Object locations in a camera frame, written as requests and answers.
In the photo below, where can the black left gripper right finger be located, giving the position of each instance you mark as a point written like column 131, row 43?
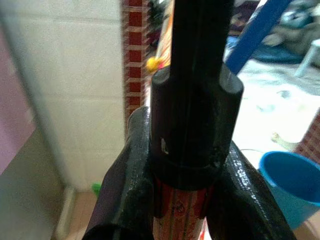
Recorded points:
column 246, row 197

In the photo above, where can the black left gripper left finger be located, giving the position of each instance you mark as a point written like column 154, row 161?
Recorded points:
column 130, row 180

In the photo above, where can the green plastic object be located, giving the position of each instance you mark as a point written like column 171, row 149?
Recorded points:
column 96, row 188

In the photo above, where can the blue plastic bucket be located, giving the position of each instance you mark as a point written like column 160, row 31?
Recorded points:
column 292, row 185

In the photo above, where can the red brick pillar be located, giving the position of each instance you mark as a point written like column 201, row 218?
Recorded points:
column 133, row 62

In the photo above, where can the yellow round object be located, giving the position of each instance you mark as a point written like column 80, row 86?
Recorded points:
column 152, row 63

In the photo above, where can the blue pole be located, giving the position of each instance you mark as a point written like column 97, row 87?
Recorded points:
column 255, row 35

